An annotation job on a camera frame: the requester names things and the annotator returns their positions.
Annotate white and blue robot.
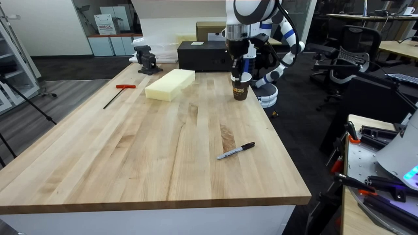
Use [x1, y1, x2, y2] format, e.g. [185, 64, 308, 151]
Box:
[244, 13, 306, 118]

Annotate cream foam block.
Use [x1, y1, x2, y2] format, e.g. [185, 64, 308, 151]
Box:
[144, 69, 196, 102]

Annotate red T-handle hex key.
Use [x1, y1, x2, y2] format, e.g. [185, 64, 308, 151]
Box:
[103, 84, 137, 110]

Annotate clear plastic sheeting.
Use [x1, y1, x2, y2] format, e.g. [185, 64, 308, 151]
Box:
[129, 32, 198, 64]

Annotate brown paper cup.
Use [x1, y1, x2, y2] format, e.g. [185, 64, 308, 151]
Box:
[231, 72, 253, 101]

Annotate white low cabinet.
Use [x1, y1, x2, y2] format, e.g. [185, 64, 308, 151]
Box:
[87, 33, 143, 57]

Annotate white shelf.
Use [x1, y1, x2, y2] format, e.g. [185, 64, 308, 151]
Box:
[0, 7, 42, 115]

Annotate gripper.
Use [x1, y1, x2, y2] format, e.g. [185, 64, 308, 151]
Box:
[227, 39, 250, 82]

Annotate black bench vise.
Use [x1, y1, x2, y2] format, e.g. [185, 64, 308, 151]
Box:
[134, 45, 164, 76]

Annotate black aluminium rail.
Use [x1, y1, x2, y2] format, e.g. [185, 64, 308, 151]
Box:
[360, 125, 400, 151]
[362, 176, 418, 230]

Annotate keyboard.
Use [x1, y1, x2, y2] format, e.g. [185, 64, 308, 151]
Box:
[385, 73, 418, 86]

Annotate black and grey marker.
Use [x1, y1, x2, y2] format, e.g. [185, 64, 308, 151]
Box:
[216, 142, 256, 161]

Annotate black box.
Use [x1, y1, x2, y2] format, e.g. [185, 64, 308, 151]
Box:
[177, 40, 233, 72]

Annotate wooden desk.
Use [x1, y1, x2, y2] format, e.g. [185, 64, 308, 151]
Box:
[326, 12, 418, 23]
[378, 40, 418, 61]

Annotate black and orange clamp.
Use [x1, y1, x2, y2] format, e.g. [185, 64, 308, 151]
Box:
[330, 155, 345, 174]
[333, 172, 377, 197]
[345, 120, 362, 144]

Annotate cardboard box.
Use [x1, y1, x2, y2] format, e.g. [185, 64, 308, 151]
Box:
[196, 21, 228, 42]

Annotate black office chair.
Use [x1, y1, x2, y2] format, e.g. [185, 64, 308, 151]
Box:
[307, 25, 383, 112]

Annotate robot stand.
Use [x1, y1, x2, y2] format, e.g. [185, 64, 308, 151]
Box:
[307, 114, 418, 235]

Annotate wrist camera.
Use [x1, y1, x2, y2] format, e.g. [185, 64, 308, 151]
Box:
[249, 33, 270, 50]

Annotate white printed box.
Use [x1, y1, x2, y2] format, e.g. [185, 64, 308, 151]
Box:
[94, 14, 117, 36]

